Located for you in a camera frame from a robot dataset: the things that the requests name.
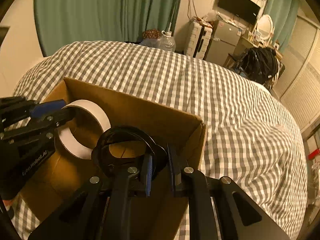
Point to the brown patterned bag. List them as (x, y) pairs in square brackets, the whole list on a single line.
[(151, 34)]

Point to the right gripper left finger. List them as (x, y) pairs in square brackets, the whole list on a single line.
[(100, 209)]

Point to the green curtain left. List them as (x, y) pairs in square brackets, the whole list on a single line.
[(62, 22)]

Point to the white suitcase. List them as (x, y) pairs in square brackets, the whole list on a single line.
[(198, 38)]

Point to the black wall television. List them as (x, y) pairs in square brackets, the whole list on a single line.
[(243, 9)]

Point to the wooden dressing table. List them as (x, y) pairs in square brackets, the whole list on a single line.
[(243, 45)]

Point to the grey checkered duvet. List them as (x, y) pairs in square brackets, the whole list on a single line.
[(252, 137)]

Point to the black round ring object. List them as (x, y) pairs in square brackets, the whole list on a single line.
[(124, 145)]

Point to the white louvered wardrobe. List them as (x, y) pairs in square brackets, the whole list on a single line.
[(298, 87)]

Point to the black clothes pile on chair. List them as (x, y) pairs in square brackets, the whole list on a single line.
[(257, 64)]

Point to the large clear water bottle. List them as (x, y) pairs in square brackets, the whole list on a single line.
[(167, 41)]

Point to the white oval vanity mirror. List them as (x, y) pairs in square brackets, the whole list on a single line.
[(264, 28)]

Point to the green curtain right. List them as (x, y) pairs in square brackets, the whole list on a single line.
[(283, 14)]

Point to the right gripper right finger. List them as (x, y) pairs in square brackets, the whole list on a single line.
[(219, 208)]

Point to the white tape roll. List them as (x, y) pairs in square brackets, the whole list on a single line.
[(89, 117)]

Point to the silver mini fridge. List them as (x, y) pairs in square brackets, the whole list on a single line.
[(223, 41)]

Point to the green curtain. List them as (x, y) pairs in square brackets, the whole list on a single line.
[(283, 14), (62, 22)]

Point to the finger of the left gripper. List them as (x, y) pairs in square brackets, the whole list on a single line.
[(37, 126), (17, 108)]

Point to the red fire extinguisher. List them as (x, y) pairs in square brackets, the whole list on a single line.
[(313, 154)]

